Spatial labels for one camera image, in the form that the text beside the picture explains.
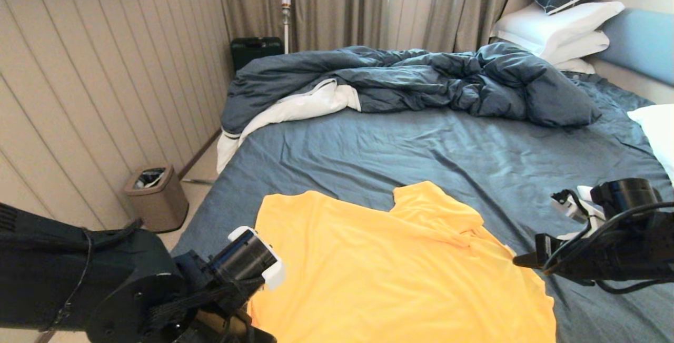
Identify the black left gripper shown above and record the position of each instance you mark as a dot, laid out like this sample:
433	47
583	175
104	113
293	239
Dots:
226	290

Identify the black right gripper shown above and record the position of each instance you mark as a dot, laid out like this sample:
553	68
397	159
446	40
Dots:
616	248

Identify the yellow t-shirt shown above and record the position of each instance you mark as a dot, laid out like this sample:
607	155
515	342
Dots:
395	280

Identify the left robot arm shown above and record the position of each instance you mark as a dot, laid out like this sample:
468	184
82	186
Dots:
79	280

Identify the beige trash bin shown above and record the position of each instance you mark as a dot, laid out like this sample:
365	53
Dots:
158	206

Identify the grey metal rod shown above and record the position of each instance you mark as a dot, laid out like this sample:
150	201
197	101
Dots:
199	181

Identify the dark trash bag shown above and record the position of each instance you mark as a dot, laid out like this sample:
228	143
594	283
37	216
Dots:
150	178

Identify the dark blue bed sheet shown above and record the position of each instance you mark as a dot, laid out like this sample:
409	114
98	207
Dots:
395	153

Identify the white duvet lining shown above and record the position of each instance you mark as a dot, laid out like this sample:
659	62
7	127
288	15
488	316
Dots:
305	106

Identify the small white pillow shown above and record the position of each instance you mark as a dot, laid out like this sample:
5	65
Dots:
577	65

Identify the beige bed headboard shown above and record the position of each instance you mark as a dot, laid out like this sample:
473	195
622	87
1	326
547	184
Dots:
632	81

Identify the crumpled dark blue duvet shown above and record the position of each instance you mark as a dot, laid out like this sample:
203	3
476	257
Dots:
421	77

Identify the medium white pillow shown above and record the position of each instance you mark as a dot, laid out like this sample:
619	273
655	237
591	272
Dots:
581	45

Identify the large white pillow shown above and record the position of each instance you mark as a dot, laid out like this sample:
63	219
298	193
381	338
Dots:
555	23

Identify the black suitcase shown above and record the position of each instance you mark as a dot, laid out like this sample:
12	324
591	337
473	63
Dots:
253	51

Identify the blue headboard pad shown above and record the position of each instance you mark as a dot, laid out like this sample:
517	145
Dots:
644	44

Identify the narrow beige curtain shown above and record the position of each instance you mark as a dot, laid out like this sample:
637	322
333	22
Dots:
463	6

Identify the wide beige curtain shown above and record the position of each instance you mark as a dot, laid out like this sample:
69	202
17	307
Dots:
337	6

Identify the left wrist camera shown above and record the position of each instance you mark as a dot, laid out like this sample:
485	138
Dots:
274	272

